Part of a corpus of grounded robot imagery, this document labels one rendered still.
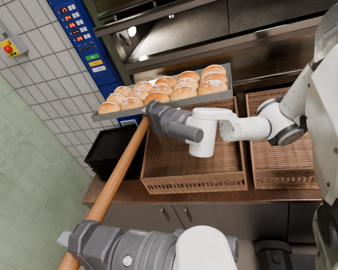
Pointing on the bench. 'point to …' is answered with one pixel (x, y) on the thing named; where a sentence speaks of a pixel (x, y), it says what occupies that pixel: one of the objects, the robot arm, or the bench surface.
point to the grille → (129, 122)
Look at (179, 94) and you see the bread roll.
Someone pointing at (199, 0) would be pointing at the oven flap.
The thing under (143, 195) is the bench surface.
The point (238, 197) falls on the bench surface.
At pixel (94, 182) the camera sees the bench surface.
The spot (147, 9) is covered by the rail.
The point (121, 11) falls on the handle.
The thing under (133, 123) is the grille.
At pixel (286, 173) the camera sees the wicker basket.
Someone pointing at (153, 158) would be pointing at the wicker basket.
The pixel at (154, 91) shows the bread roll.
